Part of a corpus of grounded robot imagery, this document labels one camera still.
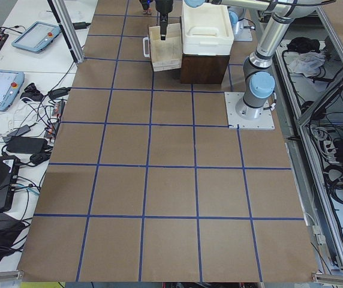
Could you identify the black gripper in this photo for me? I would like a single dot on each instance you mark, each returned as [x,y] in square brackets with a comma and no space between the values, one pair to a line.
[163,6]

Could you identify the orange grey scissors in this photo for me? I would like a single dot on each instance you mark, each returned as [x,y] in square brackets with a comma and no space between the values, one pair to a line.
[148,11]

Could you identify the white foam tray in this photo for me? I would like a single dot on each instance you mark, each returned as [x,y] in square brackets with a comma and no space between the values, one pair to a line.
[206,29]

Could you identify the dark brown wooden cabinet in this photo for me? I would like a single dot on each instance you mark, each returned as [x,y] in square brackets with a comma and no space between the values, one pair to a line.
[198,69]

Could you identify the black power adapter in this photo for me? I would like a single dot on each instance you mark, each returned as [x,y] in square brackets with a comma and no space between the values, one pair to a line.
[81,25]

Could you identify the far teach pendant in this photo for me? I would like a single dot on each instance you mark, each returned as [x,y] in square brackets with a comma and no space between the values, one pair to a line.
[37,37]

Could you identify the teach pendant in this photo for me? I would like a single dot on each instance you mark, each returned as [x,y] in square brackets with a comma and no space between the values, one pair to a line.
[10,84]
[37,37]

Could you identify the white crumpled cloth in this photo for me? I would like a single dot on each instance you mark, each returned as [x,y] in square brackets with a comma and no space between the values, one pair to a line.
[308,64]

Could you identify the near teach pendant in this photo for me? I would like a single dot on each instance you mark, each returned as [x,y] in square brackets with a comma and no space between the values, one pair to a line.
[10,84]

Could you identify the large black power brick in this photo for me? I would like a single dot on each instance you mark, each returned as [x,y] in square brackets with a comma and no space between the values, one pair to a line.
[26,145]

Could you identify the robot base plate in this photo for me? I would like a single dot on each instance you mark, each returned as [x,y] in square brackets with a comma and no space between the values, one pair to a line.
[242,31]
[241,116]

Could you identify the aluminium frame post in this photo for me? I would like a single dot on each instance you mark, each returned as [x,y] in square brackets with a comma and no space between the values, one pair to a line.
[63,19]

